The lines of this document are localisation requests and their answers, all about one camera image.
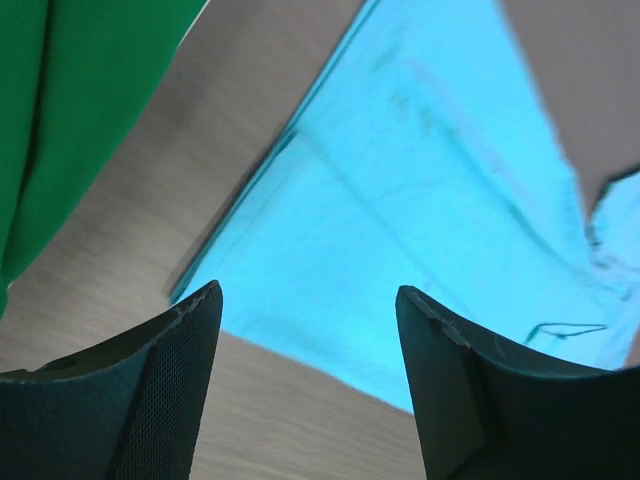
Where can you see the green t shirt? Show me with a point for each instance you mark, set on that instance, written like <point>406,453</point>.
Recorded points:
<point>75,77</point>

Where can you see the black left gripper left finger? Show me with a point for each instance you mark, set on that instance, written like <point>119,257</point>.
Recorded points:
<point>129,407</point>

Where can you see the light blue t shirt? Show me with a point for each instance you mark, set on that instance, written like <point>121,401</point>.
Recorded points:
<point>423,156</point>

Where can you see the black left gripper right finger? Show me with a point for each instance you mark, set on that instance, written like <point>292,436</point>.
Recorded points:
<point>487,407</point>

